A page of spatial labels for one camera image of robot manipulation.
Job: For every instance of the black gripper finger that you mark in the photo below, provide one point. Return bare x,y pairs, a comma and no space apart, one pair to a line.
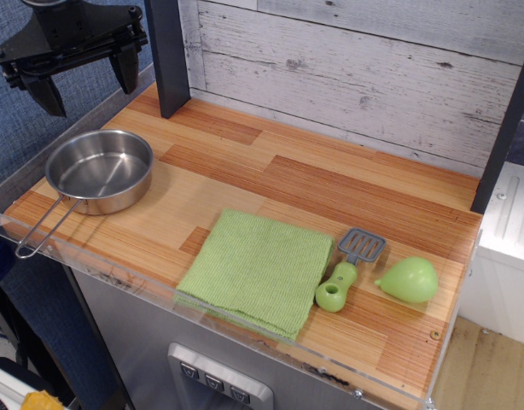
44,92
125,64

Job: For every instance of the clear acrylic table guard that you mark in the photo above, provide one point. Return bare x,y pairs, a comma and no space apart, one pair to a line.
214,154

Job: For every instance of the green cloth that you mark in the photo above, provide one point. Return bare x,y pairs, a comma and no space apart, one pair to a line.
260,270

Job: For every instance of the yellow object at bottom left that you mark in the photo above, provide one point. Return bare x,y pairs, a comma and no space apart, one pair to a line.
41,400

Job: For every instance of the dark left shelf post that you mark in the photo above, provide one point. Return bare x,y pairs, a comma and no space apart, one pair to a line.
169,59

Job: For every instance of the green grey toy spatula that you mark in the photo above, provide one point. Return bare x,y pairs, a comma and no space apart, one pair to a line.
357,245

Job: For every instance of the green toy pear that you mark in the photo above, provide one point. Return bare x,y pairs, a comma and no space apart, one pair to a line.
412,280

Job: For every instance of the white side cabinet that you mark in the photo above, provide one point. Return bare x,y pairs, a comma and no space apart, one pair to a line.
493,293

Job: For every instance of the silver button control panel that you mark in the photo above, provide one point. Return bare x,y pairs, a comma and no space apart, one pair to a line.
203,383

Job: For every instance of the dark shelf post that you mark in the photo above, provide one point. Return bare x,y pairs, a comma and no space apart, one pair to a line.
501,147
169,59

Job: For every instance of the steel pan with wire handle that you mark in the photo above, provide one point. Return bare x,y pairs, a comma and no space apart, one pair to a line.
95,173

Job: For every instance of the dark right shelf post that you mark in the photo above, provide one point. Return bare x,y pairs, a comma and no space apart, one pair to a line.
501,147

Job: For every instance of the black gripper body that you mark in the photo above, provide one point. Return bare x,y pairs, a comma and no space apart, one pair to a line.
63,35

